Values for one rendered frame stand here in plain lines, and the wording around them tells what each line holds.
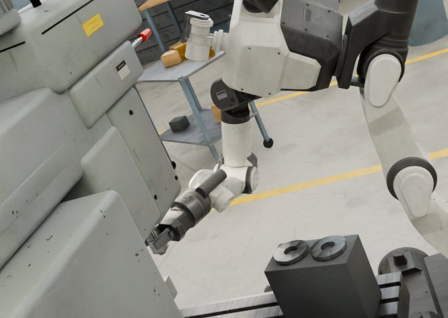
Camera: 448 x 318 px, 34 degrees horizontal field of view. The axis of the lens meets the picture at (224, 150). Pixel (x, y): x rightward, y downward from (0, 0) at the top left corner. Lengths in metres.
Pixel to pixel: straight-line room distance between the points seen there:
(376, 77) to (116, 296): 1.00
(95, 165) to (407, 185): 0.95
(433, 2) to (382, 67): 4.48
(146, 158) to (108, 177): 0.22
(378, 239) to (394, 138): 1.87
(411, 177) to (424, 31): 4.44
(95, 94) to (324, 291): 0.71
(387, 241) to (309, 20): 2.11
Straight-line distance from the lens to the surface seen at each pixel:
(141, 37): 1.92
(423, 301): 2.42
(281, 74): 1.99
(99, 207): 1.36
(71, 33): 1.61
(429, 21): 6.49
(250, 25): 1.92
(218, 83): 2.18
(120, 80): 1.74
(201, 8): 9.76
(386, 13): 2.00
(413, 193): 2.15
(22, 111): 1.45
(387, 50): 2.03
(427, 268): 2.60
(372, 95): 2.03
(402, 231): 3.95
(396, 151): 2.15
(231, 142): 2.24
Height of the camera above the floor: 2.01
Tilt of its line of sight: 20 degrees down
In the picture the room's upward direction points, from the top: 24 degrees counter-clockwise
